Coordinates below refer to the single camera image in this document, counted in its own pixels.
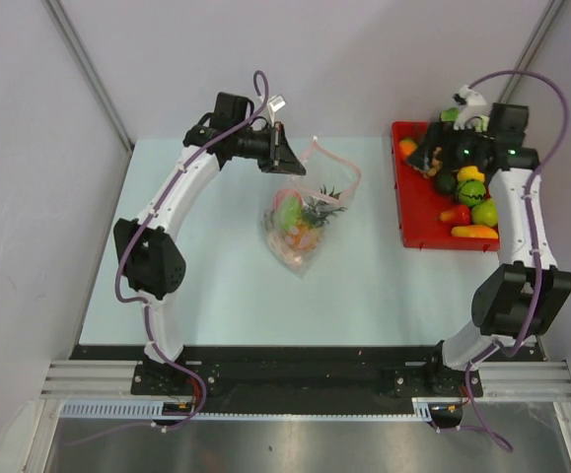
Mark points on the green striped watermelon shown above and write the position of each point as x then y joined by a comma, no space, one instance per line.
470,193

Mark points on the green white cabbage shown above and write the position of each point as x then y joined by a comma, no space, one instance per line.
449,115

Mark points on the green pear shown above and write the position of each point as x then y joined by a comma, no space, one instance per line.
485,214

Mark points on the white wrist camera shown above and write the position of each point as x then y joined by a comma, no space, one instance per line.
473,110
274,105

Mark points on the aluminium rail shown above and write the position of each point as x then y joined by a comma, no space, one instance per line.
498,381

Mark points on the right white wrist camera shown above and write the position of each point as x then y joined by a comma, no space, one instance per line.
473,110

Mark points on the red plastic tray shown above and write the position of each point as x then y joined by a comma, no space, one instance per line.
419,205

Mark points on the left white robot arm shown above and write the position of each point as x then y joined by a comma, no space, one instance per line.
148,257

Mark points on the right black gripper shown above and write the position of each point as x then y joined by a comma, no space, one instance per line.
440,134

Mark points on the white cable duct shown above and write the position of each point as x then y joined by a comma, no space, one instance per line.
162,411

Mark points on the dark avocado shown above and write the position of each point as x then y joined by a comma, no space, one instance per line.
445,183

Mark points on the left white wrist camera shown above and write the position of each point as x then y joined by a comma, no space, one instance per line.
274,105

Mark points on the orange fruit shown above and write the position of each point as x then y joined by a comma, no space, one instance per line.
407,146

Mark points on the orange carrot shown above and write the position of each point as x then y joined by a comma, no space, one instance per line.
474,231

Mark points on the clear zip top bag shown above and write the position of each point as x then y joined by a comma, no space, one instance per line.
324,168

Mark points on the green starfruit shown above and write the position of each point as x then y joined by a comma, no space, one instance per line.
287,207

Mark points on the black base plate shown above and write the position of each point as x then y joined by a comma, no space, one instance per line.
402,371

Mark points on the toy pineapple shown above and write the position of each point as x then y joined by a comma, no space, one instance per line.
316,212

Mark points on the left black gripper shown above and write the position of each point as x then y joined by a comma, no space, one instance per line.
278,151

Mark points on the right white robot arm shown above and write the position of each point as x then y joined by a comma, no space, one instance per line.
521,298

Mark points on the red mango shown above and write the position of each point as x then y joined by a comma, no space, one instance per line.
458,215

